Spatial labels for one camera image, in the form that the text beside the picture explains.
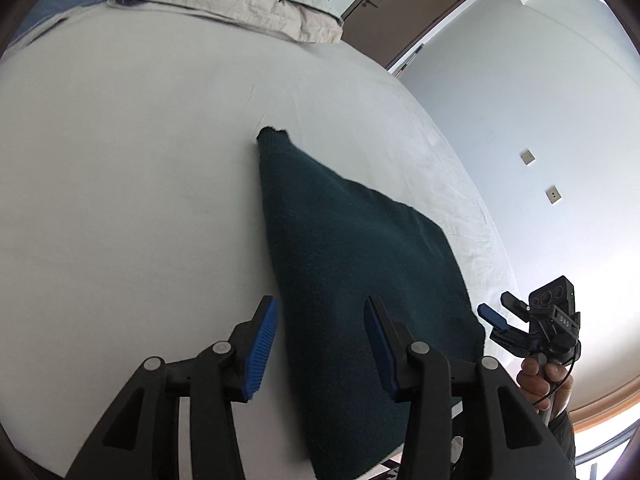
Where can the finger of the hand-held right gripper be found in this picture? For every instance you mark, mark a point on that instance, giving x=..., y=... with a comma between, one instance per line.
x=492, y=316
x=514, y=302

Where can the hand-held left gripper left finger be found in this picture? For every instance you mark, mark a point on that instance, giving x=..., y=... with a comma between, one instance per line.
x=262, y=345

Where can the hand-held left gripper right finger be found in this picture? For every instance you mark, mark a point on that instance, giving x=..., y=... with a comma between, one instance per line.
x=380, y=347

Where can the dark green knit sweater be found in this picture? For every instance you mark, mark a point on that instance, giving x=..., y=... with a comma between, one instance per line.
x=350, y=260

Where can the person's right forearm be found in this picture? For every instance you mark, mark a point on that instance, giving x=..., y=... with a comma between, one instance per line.
x=562, y=435

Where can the person's right hand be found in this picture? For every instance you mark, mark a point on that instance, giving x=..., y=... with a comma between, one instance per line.
x=532, y=382

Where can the white bed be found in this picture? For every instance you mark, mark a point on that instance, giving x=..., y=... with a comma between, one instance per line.
x=125, y=160

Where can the brown door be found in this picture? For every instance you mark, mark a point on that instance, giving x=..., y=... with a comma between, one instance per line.
x=400, y=5

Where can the blue pillow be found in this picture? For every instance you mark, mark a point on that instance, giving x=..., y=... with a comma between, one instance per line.
x=55, y=5

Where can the wall switch plate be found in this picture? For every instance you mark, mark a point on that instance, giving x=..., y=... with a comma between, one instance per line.
x=528, y=156
x=553, y=194

